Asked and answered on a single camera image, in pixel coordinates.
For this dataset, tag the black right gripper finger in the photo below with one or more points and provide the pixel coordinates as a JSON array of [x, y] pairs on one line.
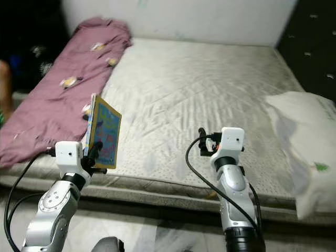
[[202, 136]]

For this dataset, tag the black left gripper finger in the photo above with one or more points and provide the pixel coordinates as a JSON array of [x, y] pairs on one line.
[[95, 150]]

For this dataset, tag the blue children's book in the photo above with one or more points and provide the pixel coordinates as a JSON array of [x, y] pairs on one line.
[[107, 134]]

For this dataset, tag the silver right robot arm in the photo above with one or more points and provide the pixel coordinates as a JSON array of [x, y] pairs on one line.
[[233, 189]]

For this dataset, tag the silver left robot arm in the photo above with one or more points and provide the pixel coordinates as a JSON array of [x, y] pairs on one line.
[[52, 207]]

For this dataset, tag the white quilted mattress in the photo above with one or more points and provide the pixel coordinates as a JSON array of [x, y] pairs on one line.
[[199, 94]]

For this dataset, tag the purple printed blanket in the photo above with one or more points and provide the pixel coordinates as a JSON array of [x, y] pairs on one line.
[[58, 94]]

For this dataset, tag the white pillow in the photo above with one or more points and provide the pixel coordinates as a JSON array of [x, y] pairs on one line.
[[304, 136]]

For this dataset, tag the green plastic stool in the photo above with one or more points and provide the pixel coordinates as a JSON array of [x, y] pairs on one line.
[[1, 118]]

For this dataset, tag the black tufted headboard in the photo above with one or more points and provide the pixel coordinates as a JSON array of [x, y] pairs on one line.
[[310, 42]]

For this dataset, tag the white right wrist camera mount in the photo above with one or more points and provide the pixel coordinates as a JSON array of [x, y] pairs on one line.
[[231, 139]]

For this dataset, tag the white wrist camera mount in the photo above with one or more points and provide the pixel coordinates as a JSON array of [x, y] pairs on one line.
[[67, 155], [231, 139]]

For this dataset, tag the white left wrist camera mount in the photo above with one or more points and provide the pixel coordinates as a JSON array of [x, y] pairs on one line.
[[67, 155]]

